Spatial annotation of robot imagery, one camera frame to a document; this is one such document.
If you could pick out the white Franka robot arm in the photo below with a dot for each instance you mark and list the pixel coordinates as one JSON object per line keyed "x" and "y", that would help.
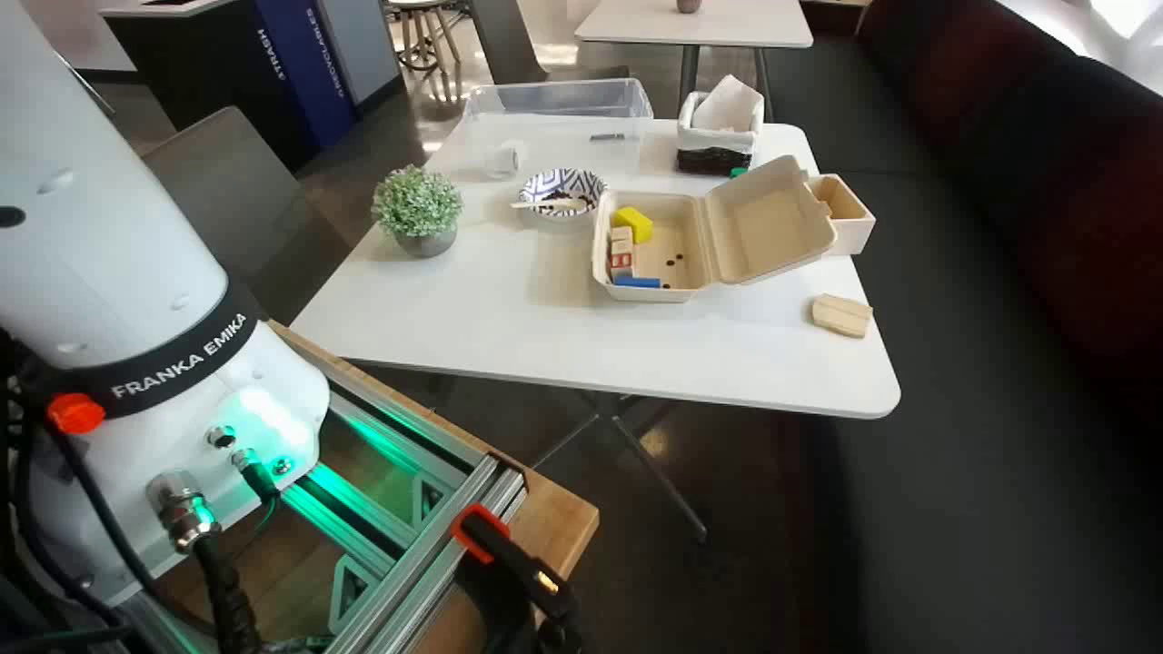
{"x": 97, "y": 243}

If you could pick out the yellow item in container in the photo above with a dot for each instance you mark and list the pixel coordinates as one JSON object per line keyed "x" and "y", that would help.
{"x": 623, "y": 248}

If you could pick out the black flat object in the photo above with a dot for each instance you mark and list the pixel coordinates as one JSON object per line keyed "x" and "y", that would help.
{"x": 709, "y": 160}

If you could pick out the blue marker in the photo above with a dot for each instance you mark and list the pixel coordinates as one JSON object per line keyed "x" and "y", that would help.
{"x": 640, "y": 283}

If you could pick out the yellow block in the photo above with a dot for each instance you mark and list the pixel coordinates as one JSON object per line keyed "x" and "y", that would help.
{"x": 635, "y": 222}

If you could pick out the blue white patterned bowl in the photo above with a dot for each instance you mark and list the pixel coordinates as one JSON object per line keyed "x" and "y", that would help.
{"x": 564, "y": 191}

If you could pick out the green potted plant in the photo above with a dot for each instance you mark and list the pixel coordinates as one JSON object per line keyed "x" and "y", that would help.
{"x": 417, "y": 206}

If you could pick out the beige clamshell takeout box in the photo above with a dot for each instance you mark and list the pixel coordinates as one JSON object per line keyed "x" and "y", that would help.
{"x": 764, "y": 222}

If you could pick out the orange black clamp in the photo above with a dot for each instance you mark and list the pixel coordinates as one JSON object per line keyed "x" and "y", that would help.
{"x": 486, "y": 532}

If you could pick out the oval wooden piece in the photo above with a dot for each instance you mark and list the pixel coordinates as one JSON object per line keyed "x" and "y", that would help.
{"x": 842, "y": 315}

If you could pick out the white napkin box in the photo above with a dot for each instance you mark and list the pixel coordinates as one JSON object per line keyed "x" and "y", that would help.
{"x": 729, "y": 116}

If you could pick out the small cardboard box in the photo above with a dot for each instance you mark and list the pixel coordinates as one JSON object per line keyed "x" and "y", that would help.
{"x": 847, "y": 222}

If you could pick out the dark cup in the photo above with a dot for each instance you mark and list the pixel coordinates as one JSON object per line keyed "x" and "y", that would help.
{"x": 689, "y": 7}

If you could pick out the gray bin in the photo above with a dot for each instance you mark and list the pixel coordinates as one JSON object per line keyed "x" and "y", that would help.
{"x": 366, "y": 43}

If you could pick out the gray chair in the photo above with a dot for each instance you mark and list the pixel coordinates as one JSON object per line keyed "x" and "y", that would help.
{"x": 229, "y": 193}

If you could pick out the blue bin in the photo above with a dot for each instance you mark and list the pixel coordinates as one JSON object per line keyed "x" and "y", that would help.
{"x": 302, "y": 61}

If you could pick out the dark sofa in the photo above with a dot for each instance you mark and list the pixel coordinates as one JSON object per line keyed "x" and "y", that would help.
{"x": 1030, "y": 243}

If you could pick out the black cabinet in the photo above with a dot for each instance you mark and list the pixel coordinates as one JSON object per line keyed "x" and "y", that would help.
{"x": 206, "y": 61}

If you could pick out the metal table leg frame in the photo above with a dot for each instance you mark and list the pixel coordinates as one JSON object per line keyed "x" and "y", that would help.
{"x": 655, "y": 467}

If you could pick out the aluminium profile frame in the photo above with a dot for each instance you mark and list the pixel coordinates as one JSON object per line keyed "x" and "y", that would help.
{"x": 402, "y": 569}

